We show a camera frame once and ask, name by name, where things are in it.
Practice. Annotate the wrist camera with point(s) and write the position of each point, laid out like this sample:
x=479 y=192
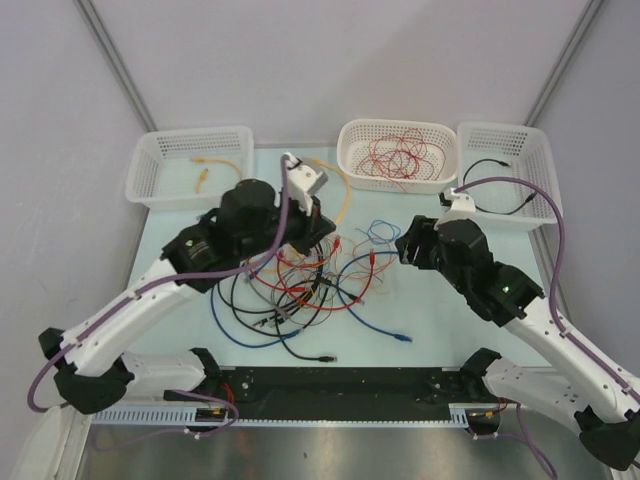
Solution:
x=304 y=179
x=460 y=206

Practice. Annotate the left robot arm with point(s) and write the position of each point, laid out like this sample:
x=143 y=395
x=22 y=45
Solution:
x=94 y=368

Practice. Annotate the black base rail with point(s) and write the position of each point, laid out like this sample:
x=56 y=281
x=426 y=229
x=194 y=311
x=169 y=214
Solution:
x=381 y=394

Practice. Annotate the white plastic basket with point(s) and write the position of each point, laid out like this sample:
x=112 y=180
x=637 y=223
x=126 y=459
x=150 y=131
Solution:
x=189 y=169
x=487 y=149
x=398 y=156

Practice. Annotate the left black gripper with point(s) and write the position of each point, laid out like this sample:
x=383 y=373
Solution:
x=313 y=227

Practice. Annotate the middle white plastic basket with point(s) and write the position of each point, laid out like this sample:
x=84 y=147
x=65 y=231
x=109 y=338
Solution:
x=398 y=156

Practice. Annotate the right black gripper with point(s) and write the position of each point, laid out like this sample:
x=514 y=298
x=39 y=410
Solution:
x=420 y=231

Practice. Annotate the white slotted cable duct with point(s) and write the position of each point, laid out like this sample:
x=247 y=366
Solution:
x=191 y=416

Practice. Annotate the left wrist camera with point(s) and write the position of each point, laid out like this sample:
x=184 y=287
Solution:
x=304 y=179

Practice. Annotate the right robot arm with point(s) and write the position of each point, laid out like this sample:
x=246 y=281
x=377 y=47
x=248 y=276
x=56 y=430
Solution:
x=594 y=397

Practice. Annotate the right white plastic basket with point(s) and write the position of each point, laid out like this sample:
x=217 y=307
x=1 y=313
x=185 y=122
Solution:
x=487 y=149

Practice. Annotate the left white plastic basket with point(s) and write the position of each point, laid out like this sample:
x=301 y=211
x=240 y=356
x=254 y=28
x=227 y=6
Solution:
x=189 y=169

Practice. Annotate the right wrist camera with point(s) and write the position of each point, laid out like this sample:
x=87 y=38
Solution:
x=460 y=206

